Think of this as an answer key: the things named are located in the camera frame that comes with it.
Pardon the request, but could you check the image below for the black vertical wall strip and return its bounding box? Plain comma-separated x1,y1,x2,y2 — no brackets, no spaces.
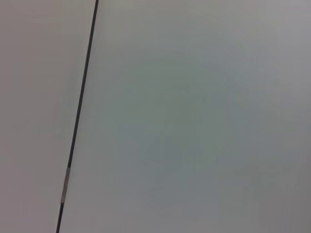
55,0,100,233

